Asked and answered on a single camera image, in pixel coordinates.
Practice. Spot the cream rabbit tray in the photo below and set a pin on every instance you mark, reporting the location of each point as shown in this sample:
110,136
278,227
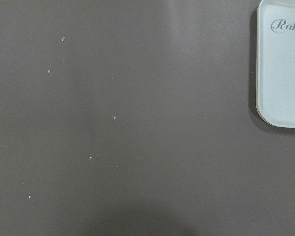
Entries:
275,62

